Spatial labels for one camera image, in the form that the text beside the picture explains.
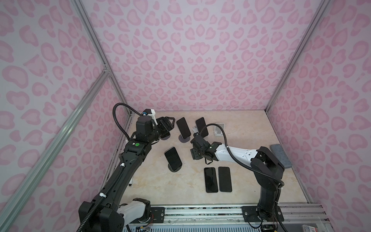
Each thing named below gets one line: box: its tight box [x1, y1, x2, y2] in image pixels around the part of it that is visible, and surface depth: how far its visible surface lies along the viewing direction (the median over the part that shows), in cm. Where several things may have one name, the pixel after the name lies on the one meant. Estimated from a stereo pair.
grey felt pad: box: [270, 144, 293, 169], surface depth 94 cm
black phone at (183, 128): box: [176, 117, 191, 140], surface depth 97 cm
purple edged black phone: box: [218, 166, 233, 193], surface depth 87 cm
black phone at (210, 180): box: [203, 167, 219, 193], surface depth 86 cm
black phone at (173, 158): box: [163, 146, 183, 171], surface depth 84 cm
